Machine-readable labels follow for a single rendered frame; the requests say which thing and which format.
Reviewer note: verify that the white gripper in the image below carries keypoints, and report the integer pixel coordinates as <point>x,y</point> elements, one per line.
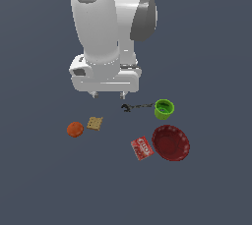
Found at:
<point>108,83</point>

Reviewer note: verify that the dark adjustable wrench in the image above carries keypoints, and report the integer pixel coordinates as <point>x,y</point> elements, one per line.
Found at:
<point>131,107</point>

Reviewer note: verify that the tan cracker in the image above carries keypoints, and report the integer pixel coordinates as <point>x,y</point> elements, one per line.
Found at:
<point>94,123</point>

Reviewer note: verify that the orange fruit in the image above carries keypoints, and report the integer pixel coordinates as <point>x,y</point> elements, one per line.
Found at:
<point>75,129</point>

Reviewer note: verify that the green cup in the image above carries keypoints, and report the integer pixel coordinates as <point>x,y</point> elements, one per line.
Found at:
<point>163,109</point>

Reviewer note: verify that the red printed packet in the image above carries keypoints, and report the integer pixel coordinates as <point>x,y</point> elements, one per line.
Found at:
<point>142,148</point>

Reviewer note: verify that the dark red bowl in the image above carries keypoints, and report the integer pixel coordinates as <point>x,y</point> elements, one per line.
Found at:
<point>170,142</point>

